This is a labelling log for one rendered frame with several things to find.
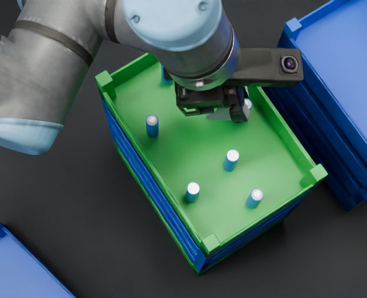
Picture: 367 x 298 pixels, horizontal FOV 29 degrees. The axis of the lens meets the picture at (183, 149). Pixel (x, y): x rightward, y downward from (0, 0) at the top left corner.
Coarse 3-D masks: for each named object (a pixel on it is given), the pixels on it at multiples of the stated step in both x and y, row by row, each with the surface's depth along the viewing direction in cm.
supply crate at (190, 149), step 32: (128, 64) 104; (160, 64) 110; (128, 96) 108; (160, 96) 108; (256, 96) 106; (128, 128) 102; (160, 128) 107; (192, 128) 107; (224, 128) 107; (256, 128) 107; (288, 128) 102; (160, 160) 106; (192, 160) 106; (256, 160) 106; (288, 160) 106; (224, 192) 105; (288, 192) 105; (192, 224) 98; (224, 224) 103; (256, 224) 101
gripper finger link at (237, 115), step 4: (236, 104) 91; (232, 108) 91; (236, 108) 91; (240, 108) 92; (232, 112) 92; (236, 112) 91; (240, 112) 91; (232, 116) 92; (236, 116) 92; (240, 116) 92; (244, 116) 95; (232, 120) 93; (236, 120) 93; (240, 120) 93; (244, 120) 95
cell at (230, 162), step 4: (228, 152) 100; (232, 152) 100; (236, 152) 100; (228, 156) 99; (232, 156) 99; (236, 156) 100; (224, 160) 103; (228, 160) 99; (232, 160) 99; (236, 160) 99; (224, 164) 103; (228, 164) 101; (232, 164) 101; (224, 168) 105; (228, 168) 103; (232, 168) 103
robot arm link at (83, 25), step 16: (32, 0) 73; (48, 0) 72; (64, 0) 71; (80, 0) 72; (96, 0) 71; (112, 0) 71; (32, 16) 71; (48, 16) 71; (64, 16) 71; (80, 16) 72; (96, 16) 72; (112, 16) 71; (64, 32) 71; (80, 32) 72; (96, 32) 74; (112, 32) 72; (96, 48) 75
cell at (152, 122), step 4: (148, 116) 101; (152, 116) 101; (156, 116) 101; (148, 120) 101; (152, 120) 101; (156, 120) 101; (148, 124) 101; (152, 124) 101; (156, 124) 101; (148, 128) 102; (152, 128) 102; (156, 128) 103; (148, 132) 105; (152, 132) 104; (156, 132) 105; (152, 136) 106; (156, 136) 106
